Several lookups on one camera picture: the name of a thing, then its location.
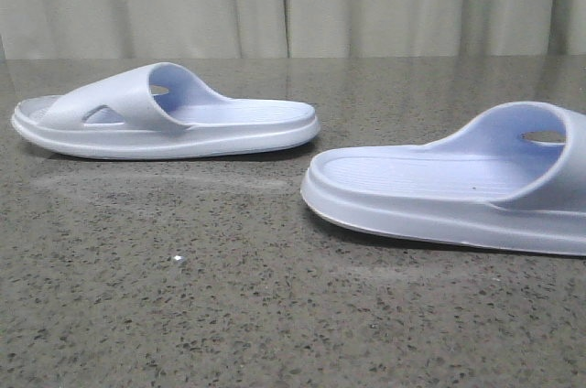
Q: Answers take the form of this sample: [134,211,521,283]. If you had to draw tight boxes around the beige curtain backdrop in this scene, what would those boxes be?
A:
[1,0,585,59]

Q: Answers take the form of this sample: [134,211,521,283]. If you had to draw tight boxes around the light blue slipper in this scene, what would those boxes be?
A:
[11,62,320,160]
[301,102,585,255]

